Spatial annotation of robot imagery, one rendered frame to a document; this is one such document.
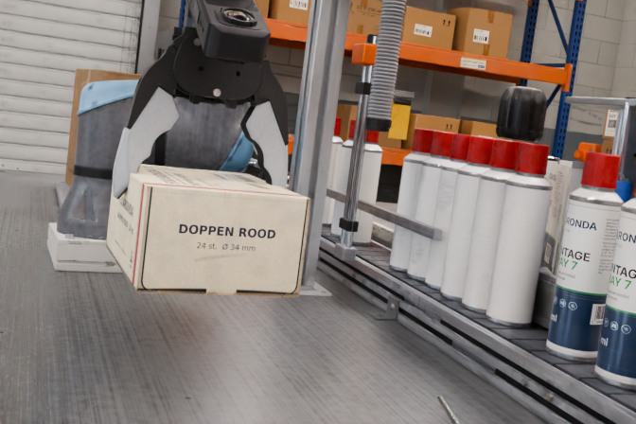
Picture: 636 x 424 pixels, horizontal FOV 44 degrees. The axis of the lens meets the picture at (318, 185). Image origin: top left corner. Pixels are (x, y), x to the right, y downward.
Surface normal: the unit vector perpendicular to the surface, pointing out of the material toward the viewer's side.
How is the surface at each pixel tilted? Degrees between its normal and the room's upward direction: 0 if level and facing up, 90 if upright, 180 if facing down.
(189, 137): 97
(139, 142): 89
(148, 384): 0
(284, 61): 90
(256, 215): 90
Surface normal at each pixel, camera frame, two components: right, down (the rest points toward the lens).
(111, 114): 0.05, 0.06
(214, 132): 0.18, 0.29
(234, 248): 0.38, 0.13
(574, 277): -0.59, 0.00
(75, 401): 0.12, -0.99
